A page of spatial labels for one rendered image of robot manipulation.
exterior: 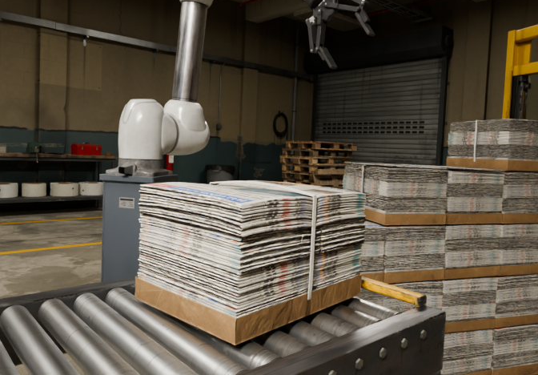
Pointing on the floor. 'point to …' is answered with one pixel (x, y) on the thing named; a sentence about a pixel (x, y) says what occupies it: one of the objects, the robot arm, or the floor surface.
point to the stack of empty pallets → (312, 159)
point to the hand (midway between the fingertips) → (350, 48)
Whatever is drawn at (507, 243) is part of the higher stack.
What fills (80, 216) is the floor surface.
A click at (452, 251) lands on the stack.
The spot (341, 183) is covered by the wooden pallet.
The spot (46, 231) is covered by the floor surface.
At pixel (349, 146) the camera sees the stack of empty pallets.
